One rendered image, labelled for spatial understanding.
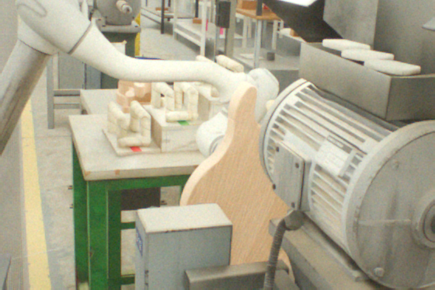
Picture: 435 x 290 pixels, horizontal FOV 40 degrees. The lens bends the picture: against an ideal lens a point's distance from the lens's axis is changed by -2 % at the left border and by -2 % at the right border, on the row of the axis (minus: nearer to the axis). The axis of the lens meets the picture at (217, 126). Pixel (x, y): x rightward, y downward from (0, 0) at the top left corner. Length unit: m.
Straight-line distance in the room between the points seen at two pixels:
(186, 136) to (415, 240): 1.25
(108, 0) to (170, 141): 1.71
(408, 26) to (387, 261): 0.40
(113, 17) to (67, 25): 2.08
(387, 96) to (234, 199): 0.59
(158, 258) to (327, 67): 0.44
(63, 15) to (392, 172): 0.95
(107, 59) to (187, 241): 0.63
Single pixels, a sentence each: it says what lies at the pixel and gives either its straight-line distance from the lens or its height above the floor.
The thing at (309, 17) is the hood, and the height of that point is 1.45.
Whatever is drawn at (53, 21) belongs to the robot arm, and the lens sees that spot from 1.51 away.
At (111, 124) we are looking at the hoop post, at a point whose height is 0.98.
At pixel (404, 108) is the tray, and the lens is 0.86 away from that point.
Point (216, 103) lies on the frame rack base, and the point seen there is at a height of 1.09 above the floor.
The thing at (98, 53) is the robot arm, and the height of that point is 1.32.
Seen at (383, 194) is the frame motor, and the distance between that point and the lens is 0.83.
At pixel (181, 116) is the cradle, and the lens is 2.00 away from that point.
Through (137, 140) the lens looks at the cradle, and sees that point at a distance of 1.99.
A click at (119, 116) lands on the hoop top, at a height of 1.05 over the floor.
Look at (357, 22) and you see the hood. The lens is 1.16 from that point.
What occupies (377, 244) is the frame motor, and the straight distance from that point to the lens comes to 0.86.
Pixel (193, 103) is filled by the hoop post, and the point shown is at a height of 1.08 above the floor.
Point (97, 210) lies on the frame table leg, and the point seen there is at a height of 0.80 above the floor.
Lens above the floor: 1.59
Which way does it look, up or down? 17 degrees down
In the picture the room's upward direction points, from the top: 3 degrees clockwise
